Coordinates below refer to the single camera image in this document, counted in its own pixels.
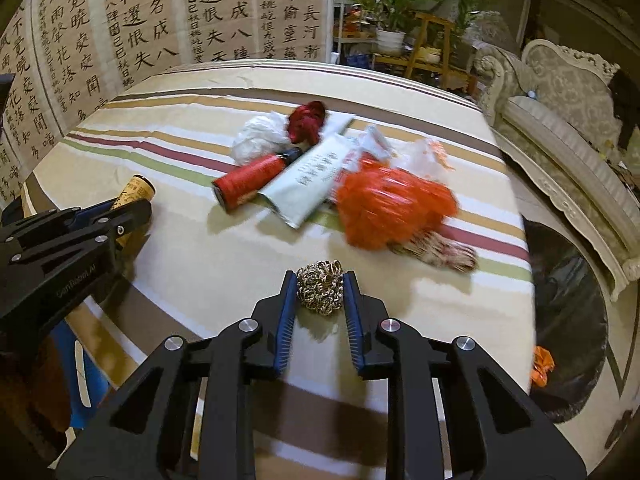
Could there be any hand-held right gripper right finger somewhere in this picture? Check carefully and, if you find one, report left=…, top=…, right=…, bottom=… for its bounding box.
left=342, top=271, right=588, bottom=480

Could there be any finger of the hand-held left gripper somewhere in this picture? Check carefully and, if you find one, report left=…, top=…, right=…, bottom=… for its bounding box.
left=0, top=199, right=153, bottom=333
left=0, top=199, right=121, bottom=244

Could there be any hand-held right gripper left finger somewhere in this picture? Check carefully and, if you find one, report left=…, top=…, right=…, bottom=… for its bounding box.
left=52, top=270, right=301, bottom=480

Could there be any yellow cylindrical bottle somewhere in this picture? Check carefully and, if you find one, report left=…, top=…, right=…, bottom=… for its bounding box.
left=111, top=175, right=156, bottom=251

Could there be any gold metal scouring ball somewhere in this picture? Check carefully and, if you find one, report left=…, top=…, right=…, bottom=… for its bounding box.
left=296, top=259, right=346, bottom=315

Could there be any white green long packet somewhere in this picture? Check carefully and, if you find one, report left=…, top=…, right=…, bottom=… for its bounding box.
left=257, top=132, right=358, bottom=231

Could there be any white orange snack packet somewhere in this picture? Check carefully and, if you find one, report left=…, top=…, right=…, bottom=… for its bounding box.
left=350, top=125, right=396, bottom=171

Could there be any black lined trash bin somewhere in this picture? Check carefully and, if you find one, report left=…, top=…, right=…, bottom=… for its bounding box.
left=522, top=220, right=608, bottom=423

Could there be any blue fabric white line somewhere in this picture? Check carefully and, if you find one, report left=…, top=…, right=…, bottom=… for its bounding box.
left=52, top=317, right=111, bottom=431

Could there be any striped tablecloth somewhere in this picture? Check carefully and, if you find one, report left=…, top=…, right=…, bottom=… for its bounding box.
left=22, top=60, right=533, bottom=480

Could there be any orange mesh bag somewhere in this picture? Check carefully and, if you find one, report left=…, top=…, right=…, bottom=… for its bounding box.
left=334, top=165, right=461, bottom=251

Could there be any red cylindrical can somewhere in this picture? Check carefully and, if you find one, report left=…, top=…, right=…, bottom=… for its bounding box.
left=212, top=147, right=306, bottom=212

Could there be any white orange plastic bag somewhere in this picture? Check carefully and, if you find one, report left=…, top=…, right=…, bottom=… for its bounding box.
left=395, top=139, right=453, bottom=186

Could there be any crumpled white tissue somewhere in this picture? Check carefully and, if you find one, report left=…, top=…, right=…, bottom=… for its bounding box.
left=234, top=110, right=293, bottom=166

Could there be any orange plastic wrapper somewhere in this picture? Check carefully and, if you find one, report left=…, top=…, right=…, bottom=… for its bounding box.
left=532, top=345, right=556, bottom=386

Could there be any white flat packet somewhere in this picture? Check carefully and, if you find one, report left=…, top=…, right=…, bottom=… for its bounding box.
left=312, top=112, right=357, bottom=148

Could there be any red crumpled cloth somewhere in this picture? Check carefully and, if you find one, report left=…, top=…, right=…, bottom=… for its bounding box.
left=286, top=101, right=327, bottom=145

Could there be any ornate cream sofa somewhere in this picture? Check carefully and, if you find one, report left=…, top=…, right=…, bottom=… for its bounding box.
left=472, top=39, right=640, bottom=301

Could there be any green plant white pot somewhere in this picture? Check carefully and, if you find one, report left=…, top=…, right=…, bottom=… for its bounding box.
left=335, top=0, right=436, bottom=56

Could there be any white metal rack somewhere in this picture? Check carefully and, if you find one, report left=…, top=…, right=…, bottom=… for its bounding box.
left=332, top=0, right=381, bottom=66

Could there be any wooden plant stand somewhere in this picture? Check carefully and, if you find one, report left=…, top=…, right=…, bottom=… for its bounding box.
left=372, top=12, right=476, bottom=96

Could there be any ornate cream armchair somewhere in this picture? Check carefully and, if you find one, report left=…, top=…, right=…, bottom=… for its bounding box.
left=467, top=10, right=523, bottom=51

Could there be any calligraphy wall hanging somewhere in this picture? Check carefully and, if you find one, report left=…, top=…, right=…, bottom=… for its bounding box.
left=0, top=0, right=336, bottom=211

